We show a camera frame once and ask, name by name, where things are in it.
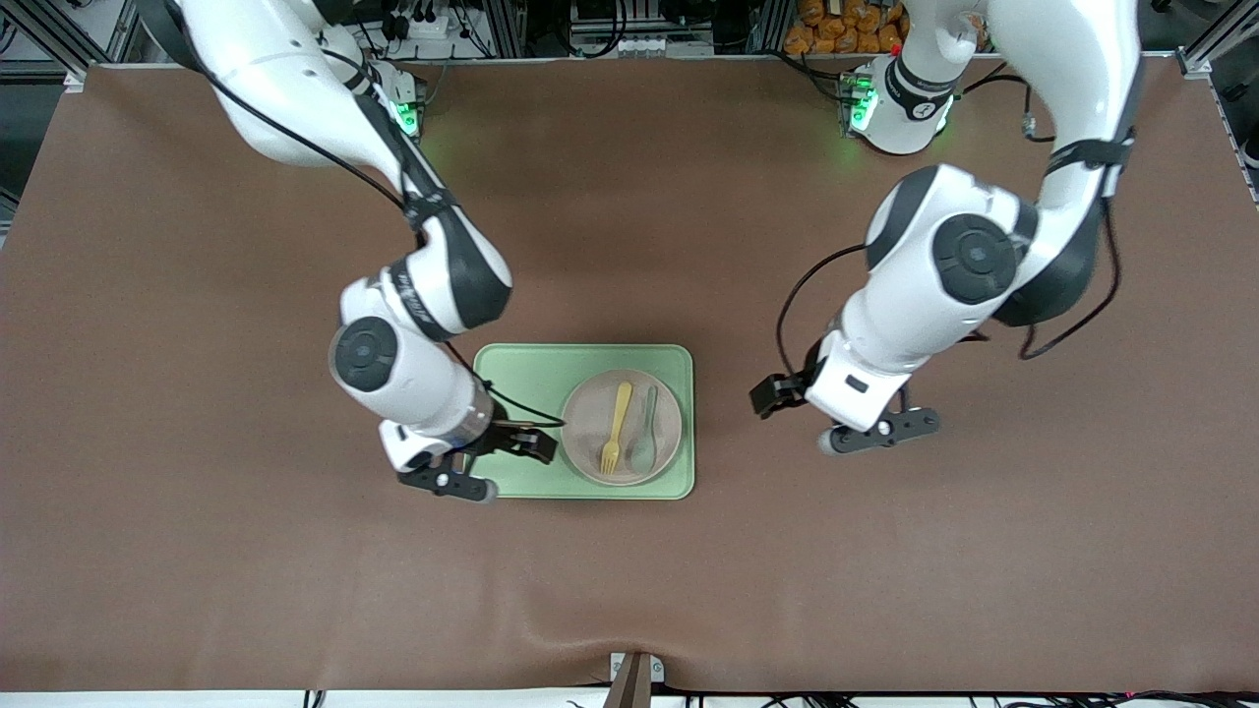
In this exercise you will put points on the light green rectangular tray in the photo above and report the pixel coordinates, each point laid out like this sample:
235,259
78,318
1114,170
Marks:
536,369

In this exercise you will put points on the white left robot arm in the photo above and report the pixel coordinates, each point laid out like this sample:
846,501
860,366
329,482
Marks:
1062,88

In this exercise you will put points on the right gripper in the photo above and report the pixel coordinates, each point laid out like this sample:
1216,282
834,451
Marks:
508,438

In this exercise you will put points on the metal table edge bracket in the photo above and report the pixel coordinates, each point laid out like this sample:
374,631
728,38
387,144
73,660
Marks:
634,678

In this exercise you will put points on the round beige plate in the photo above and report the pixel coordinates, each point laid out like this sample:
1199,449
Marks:
585,423

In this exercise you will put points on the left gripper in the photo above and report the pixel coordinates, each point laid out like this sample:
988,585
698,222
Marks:
784,390

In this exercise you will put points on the white power strip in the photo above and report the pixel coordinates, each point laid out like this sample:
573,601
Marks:
433,22

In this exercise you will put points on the yellow plastic fork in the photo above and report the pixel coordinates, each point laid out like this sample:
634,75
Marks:
618,418

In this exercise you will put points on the bag of orange items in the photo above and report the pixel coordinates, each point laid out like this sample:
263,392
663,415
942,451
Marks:
836,29

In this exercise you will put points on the pale green plastic spoon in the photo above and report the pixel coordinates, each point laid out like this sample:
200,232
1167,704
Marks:
643,454

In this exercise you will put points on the brown table cover mat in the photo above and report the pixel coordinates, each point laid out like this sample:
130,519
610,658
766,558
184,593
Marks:
246,551

